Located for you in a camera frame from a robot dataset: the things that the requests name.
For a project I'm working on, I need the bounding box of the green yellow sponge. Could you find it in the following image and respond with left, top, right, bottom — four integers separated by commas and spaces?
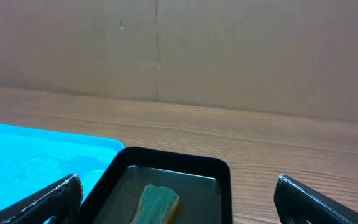
131, 184, 180, 224

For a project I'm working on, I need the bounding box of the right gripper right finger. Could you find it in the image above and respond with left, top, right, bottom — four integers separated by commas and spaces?
274, 174, 358, 224

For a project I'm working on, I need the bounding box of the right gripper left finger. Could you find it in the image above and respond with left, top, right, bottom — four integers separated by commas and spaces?
0, 174, 83, 224

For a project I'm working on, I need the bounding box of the teal plastic tray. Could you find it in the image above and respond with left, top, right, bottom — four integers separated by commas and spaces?
0, 124, 124, 211

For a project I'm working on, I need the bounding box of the brown cardboard panel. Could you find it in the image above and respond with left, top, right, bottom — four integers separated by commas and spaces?
0, 1, 358, 121

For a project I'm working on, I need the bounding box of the black plastic tray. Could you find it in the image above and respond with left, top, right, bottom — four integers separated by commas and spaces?
78, 147, 233, 223

